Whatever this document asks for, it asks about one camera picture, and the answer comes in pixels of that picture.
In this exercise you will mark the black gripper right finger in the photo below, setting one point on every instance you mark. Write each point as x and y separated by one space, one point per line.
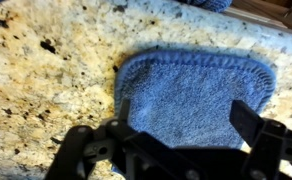
266 146

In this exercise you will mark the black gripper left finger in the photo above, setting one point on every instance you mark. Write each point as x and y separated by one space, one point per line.
72 150

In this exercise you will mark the blue terry cloth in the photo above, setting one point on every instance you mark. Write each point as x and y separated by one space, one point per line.
186 100

